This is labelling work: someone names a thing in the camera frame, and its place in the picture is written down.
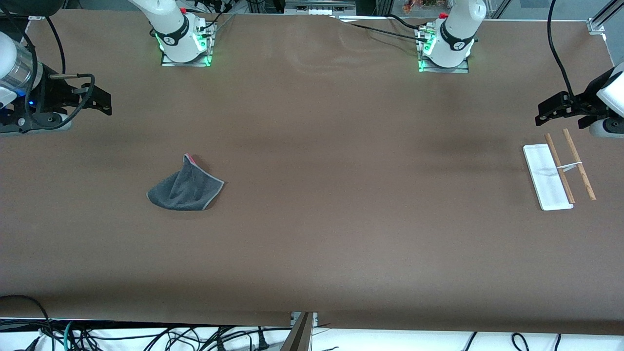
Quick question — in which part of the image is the grey towel with pink tag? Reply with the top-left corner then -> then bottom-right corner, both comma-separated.
146,153 -> 225,212

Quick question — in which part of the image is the white rack with wooden rods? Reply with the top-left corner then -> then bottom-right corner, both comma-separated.
523,128 -> 597,211

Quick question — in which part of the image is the orange patterned object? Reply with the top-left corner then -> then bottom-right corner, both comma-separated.
403,0 -> 440,13

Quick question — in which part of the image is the grey power strip box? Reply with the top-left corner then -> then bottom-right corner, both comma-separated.
285,0 -> 357,16

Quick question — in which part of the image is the aluminium profile beam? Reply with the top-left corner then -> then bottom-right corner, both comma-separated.
280,312 -> 318,351

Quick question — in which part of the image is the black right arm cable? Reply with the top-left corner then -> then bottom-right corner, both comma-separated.
0,9 -> 96,131

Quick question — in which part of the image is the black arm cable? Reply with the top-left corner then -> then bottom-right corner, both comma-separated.
0,9 -> 96,131
547,0 -> 576,97

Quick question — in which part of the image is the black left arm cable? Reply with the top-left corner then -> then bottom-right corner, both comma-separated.
547,0 -> 576,97

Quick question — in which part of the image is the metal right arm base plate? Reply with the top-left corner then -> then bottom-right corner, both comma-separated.
161,19 -> 215,68

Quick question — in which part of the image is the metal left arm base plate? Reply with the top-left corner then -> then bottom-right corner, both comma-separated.
415,27 -> 471,74

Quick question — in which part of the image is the black base cable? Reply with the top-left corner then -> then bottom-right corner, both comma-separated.
387,13 -> 430,33

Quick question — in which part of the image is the thick black floor cable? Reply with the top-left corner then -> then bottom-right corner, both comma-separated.
0,294 -> 55,351

